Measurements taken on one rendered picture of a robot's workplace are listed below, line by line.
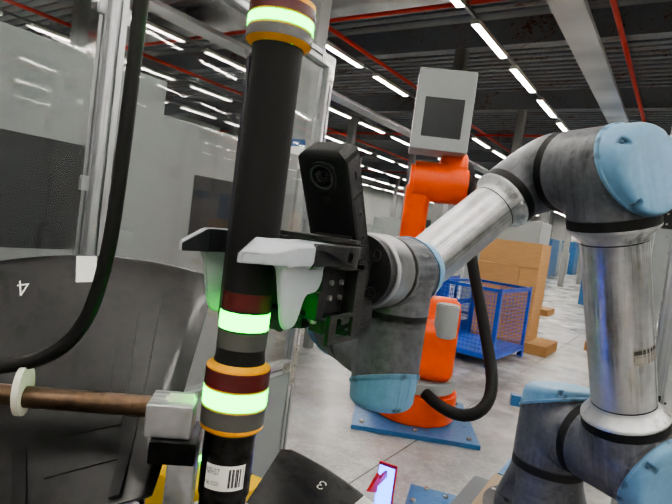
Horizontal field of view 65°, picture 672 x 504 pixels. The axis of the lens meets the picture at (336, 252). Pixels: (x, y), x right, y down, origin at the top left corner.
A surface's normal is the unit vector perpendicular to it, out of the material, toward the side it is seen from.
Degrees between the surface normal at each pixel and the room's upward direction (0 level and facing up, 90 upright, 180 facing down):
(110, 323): 41
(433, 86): 90
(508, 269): 90
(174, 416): 90
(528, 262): 90
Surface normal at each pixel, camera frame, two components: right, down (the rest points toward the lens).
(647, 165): 0.37, -0.03
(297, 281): 0.92, 0.15
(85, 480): 0.07, -0.66
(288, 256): 0.73, 0.14
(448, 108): -0.10, 0.04
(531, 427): -0.91, -0.11
